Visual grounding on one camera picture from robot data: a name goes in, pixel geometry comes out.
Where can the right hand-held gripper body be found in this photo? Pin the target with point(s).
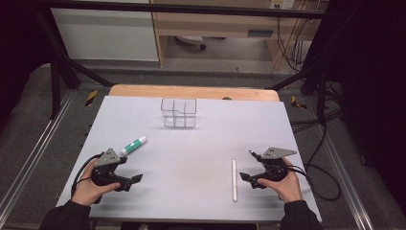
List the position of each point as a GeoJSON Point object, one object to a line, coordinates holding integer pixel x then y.
{"type": "Point", "coordinates": [274, 169]}

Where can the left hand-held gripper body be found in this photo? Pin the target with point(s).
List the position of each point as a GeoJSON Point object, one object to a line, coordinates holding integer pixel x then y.
{"type": "Point", "coordinates": [107, 174]}

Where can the white pen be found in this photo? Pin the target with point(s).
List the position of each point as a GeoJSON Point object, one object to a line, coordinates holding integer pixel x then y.
{"type": "Point", "coordinates": [234, 180]}

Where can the clear plastic organizer box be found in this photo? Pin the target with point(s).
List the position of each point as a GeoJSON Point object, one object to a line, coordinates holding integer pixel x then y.
{"type": "Point", "coordinates": [178, 113]}

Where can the person's right hand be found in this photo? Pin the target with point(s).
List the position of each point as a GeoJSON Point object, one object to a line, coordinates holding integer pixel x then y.
{"type": "Point", "coordinates": [288, 187]}

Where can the person's left hand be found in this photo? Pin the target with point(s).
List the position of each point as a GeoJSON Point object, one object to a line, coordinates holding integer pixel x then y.
{"type": "Point", "coordinates": [84, 188]}

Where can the green and white glue stick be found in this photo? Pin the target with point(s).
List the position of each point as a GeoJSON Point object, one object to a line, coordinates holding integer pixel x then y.
{"type": "Point", "coordinates": [134, 145]}

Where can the white table mat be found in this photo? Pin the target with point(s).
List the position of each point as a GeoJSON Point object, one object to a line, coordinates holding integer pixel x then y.
{"type": "Point", "coordinates": [198, 153]}

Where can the wooden table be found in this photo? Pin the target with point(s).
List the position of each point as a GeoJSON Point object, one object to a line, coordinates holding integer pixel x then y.
{"type": "Point", "coordinates": [191, 92]}

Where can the white cabinet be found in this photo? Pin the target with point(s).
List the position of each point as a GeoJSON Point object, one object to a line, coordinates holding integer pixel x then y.
{"type": "Point", "coordinates": [105, 35]}

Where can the office chair base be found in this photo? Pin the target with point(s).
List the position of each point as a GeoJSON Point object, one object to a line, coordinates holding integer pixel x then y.
{"type": "Point", "coordinates": [191, 39]}

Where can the wooden desk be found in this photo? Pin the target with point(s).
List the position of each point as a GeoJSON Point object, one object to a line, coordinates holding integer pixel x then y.
{"type": "Point", "coordinates": [210, 22]}

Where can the aluminium floor rail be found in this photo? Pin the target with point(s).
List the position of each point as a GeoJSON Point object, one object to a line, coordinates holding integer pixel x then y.
{"type": "Point", "coordinates": [35, 153]}
{"type": "Point", "coordinates": [346, 182]}

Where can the white wall power outlet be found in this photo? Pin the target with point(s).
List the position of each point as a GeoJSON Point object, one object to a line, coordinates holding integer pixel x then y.
{"type": "Point", "coordinates": [282, 4]}

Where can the black metal frame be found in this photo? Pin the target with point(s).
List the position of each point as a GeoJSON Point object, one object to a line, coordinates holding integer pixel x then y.
{"type": "Point", "coordinates": [191, 9]}

